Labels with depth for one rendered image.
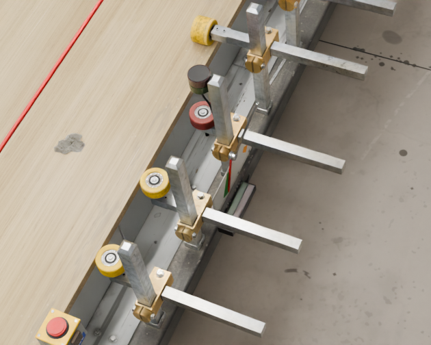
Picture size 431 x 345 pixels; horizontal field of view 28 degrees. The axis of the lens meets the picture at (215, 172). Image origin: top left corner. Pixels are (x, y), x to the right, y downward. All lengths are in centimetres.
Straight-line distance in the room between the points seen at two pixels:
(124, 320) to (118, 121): 56
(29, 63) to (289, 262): 119
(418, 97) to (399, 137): 22
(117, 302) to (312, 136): 130
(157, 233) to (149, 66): 49
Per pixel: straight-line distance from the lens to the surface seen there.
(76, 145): 241
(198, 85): 218
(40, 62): 264
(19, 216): 234
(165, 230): 255
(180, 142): 264
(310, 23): 287
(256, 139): 239
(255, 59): 242
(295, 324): 305
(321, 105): 353
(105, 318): 245
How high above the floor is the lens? 281
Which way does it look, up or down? 57 degrees down
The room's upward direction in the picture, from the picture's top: 11 degrees counter-clockwise
